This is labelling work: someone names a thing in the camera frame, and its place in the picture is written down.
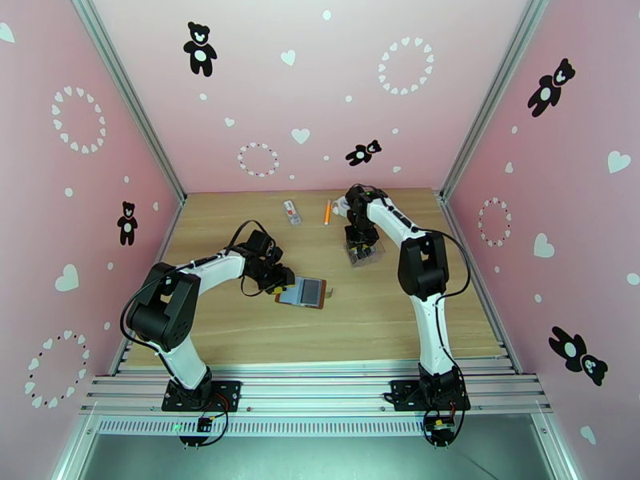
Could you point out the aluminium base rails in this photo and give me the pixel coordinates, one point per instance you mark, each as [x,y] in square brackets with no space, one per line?
[320,388]

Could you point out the aluminium corner post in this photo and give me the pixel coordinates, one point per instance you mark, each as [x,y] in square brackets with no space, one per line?
[492,98]
[127,98]

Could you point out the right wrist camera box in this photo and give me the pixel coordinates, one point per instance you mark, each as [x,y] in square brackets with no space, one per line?
[352,236]

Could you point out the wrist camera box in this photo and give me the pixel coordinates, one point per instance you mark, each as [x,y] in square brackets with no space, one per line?
[262,243]
[352,236]

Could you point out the clear acrylic card box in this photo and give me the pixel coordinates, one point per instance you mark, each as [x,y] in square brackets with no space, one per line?
[367,259]

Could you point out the orange pen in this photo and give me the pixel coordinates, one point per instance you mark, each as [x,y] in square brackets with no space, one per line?
[327,212]

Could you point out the black VIP card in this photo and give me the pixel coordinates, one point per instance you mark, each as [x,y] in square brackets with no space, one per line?
[312,290]

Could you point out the brown leather card holder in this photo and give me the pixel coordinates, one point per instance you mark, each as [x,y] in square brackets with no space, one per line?
[300,292]

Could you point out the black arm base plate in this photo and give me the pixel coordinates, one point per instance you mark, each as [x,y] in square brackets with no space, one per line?
[405,396]
[225,393]

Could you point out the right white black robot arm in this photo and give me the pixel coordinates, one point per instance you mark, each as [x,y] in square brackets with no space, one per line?
[430,333]

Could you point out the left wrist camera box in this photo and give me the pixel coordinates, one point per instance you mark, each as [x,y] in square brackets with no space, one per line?
[262,243]

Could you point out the slotted metal strip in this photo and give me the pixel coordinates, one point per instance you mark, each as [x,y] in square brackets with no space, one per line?
[320,426]

